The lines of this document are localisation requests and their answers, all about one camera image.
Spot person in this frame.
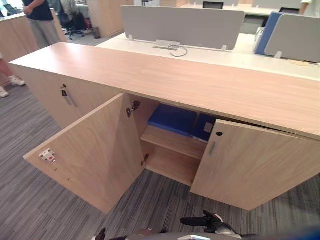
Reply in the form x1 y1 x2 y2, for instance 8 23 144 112
299 0 320 18
21 0 63 50

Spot black office chair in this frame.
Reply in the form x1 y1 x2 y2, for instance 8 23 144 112
62 11 86 41

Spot tan round desk pad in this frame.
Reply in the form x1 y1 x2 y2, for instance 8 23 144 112
287 58 311 67

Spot blue desk divider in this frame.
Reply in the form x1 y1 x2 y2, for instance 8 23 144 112
253 11 285 56

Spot tall wooden cabinet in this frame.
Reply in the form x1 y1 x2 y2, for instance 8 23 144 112
87 0 135 39

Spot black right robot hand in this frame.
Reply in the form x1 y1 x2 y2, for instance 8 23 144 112
180 210 225 233

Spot wooden door with round lock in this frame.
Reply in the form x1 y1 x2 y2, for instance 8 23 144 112
189 118 320 212

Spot dark waste bin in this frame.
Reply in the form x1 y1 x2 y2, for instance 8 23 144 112
91 26 102 40

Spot grey cable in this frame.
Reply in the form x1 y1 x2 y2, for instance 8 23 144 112
167 44 189 58

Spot long grey desk divider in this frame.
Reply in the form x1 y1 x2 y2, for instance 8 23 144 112
121 5 246 52

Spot dark blue labelled folder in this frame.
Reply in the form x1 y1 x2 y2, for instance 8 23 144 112
190 113 217 144

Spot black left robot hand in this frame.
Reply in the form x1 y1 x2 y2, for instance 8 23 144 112
91 227 107 240

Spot white latch with red button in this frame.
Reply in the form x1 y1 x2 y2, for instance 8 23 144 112
38 148 57 164

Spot grey rounded desk divider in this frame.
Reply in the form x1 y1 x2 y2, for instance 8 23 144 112
263 13 320 64

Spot silver desk cable box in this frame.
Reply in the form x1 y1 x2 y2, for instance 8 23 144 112
153 39 181 52

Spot wide-open wooden cabinet door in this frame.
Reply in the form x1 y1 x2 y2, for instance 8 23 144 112
23 92 145 215

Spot black chair backrest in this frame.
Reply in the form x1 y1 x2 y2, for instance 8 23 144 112
202 1 225 10

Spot white office desk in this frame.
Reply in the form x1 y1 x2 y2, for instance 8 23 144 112
95 32 320 83

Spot wooden counter cabinet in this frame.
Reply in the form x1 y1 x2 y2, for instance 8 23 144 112
0 8 68 86

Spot closed wooden door with key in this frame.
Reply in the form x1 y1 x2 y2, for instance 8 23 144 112
15 65 121 130

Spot wooden cabinet shelf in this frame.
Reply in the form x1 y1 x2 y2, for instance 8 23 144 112
139 125 208 161

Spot light wood office cabinet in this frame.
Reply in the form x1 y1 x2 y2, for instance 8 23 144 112
9 41 320 212

